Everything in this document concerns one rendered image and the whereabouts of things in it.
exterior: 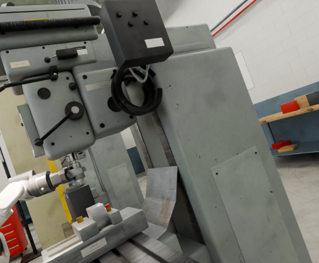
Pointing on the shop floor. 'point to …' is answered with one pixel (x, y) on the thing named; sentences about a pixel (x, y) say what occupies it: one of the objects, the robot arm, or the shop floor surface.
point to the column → (217, 160)
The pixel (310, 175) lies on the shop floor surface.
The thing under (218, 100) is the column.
